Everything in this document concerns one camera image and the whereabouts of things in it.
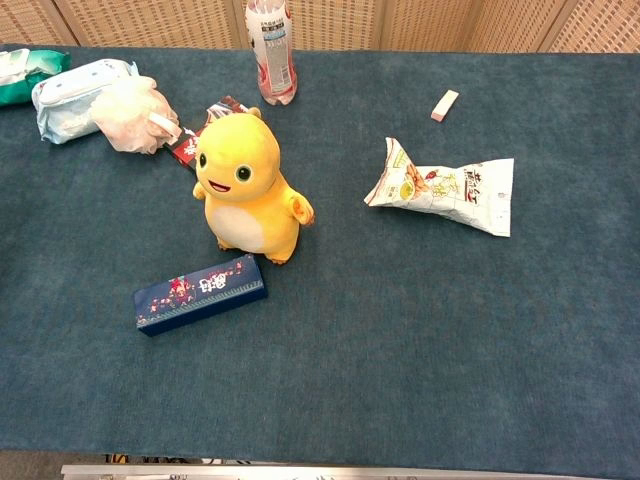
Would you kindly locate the yellow plush duck toy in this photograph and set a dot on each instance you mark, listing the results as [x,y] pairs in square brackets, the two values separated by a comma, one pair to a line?
[250,190]

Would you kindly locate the blue felt table cloth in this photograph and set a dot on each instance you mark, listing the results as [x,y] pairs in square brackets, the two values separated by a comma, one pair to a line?
[400,325]

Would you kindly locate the long dark blue box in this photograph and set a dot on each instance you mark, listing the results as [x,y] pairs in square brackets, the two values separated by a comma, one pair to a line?
[200,295]

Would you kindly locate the white snack bag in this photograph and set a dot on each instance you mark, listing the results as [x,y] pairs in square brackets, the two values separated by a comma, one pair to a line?
[450,192]

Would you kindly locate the black red printed box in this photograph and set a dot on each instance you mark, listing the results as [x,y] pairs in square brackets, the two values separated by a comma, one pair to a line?
[192,142]

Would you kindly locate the small pink eraser block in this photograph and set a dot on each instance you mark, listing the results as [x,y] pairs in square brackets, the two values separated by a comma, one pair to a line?
[444,105]

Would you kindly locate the pink drink plastic bottle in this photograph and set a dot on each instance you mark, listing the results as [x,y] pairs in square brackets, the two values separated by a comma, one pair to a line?
[272,50]

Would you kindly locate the pink mesh bath sponge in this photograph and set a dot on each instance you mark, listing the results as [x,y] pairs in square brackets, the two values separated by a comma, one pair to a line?
[132,117]

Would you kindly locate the woven rattan folding screen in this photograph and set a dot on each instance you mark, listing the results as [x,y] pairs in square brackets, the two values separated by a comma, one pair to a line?
[165,22]

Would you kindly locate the light blue wet wipes pack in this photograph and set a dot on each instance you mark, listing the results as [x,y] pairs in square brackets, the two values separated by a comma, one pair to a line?
[65,100]

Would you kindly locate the green white tissue pack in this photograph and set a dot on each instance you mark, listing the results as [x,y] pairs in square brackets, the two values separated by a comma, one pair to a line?
[25,72]

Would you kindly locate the silver aluminium frame rail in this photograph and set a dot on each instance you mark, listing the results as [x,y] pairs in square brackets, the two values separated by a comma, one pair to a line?
[200,472]

